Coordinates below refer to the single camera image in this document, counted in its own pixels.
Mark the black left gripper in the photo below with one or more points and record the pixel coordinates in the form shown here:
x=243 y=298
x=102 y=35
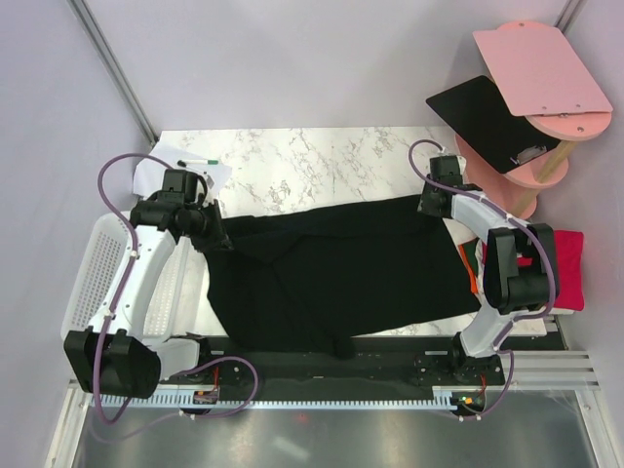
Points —
x=217 y=239

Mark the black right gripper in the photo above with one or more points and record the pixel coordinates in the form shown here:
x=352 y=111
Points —
x=424 y=204

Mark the black t-shirt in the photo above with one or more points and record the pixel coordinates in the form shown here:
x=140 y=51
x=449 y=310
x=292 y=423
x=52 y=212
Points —
x=311 y=281

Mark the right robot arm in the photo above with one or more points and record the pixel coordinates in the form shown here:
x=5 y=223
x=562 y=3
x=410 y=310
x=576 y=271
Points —
x=520 y=275

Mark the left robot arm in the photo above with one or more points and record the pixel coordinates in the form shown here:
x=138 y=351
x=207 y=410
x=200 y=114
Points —
x=113 y=338

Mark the dark green folded t-shirt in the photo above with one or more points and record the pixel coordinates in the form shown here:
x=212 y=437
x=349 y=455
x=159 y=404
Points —
x=473 y=253

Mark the green capped marker pen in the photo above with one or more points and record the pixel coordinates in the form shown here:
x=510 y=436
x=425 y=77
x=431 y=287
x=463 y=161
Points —
x=204 y=162

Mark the white folded t-shirt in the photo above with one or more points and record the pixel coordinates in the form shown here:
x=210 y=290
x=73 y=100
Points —
x=460 y=234

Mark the white paper sheet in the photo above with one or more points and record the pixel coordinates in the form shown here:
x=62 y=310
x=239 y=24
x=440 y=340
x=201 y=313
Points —
x=149 y=175

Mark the orange folded t-shirt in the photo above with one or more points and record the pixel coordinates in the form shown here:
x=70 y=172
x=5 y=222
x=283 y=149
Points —
x=470 y=278

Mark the white plastic basket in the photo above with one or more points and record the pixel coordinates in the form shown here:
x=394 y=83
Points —
x=103 y=262

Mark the black clipboard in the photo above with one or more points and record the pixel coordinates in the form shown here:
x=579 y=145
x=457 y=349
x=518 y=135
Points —
x=478 y=113

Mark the red folded t-shirt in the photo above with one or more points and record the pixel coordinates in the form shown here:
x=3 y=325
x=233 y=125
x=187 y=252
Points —
x=569 y=250

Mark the pink wooden shelf stand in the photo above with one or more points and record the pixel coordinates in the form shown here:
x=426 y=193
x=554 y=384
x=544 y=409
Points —
x=542 y=79

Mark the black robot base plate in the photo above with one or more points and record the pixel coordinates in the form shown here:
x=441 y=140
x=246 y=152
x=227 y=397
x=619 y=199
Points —
x=381 y=366

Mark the white slotted cable duct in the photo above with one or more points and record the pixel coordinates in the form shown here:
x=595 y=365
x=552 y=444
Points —
x=192 y=399

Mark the aluminium frame post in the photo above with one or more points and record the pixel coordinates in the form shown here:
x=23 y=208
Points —
x=89 y=23

